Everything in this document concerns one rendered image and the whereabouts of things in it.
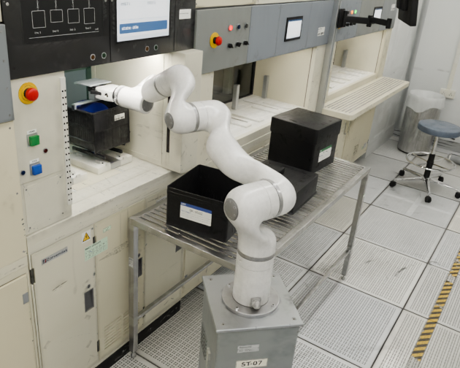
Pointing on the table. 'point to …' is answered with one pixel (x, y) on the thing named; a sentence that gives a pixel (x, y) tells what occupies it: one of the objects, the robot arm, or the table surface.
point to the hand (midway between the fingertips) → (95, 87)
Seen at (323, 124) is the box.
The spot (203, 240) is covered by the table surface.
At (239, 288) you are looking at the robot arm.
